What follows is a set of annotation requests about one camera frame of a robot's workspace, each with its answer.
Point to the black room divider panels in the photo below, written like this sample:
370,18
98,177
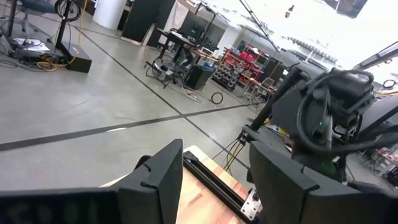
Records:
140,21

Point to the white cylindrical pillar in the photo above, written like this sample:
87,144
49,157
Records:
109,12

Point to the red parts bin rack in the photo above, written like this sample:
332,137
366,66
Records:
245,62

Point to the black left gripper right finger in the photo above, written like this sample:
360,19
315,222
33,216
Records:
276,186

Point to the black bin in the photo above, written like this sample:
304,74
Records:
199,77

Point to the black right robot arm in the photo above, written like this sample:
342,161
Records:
348,102

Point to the black desk with equipment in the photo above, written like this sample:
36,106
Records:
177,46

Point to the silver corner bracket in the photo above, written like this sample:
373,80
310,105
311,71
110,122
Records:
251,205

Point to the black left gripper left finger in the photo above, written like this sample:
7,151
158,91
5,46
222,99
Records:
155,193

